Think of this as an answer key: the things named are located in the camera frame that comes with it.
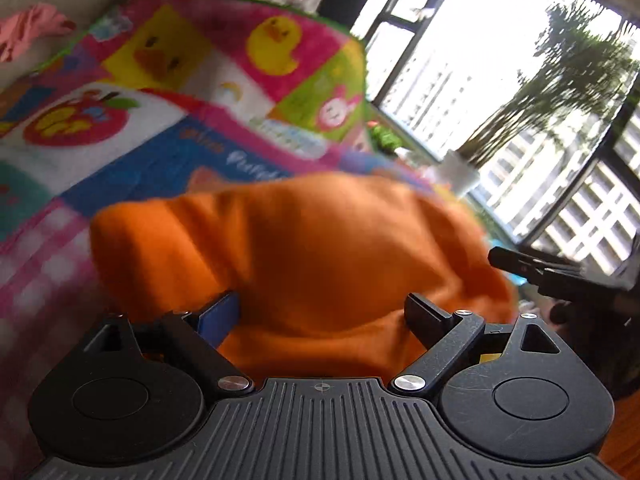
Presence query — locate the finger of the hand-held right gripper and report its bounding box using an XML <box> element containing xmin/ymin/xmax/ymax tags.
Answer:
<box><xmin>519</xmin><ymin>272</ymin><xmax>582</xmax><ymax>302</ymax></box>
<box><xmin>488</xmin><ymin>247</ymin><xmax>587</xmax><ymax>282</ymax></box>

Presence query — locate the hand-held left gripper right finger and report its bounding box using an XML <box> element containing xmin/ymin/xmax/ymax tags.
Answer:
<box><xmin>392</xmin><ymin>292</ymin><xmax>562</xmax><ymax>397</ymax></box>

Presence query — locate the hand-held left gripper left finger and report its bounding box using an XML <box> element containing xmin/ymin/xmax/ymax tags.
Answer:
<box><xmin>81</xmin><ymin>290</ymin><xmax>256</xmax><ymax>395</ymax></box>

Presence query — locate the orange garment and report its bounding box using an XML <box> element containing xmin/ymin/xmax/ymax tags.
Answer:
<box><xmin>90</xmin><ymin>170</ymin><xmax>519</xmax><ymax>380</ymax></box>

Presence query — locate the black framed window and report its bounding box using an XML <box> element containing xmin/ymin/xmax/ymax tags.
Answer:
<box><xmin>320</xmin><ymin>0</ymin><xmax>640</xmax><ymax>276</ymax></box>

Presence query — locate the potted plant in white pot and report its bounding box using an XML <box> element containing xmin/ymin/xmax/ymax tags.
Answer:
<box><xmin>434</xmin><ymin>0</ymin><xmax>640</xmax><ymax>198</ymax></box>

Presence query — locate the small green object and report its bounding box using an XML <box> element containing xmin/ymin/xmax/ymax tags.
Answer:
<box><xmin>369</xmin><ymin>125</ymin><xmax>402</xmax><ymax>154</ymax></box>

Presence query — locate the colourful printed blanket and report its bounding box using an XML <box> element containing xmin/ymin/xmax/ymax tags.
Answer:
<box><xmin>0</xmin><ymin>0</ymin><xmax>493</xmax><ymax>480</ymax></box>

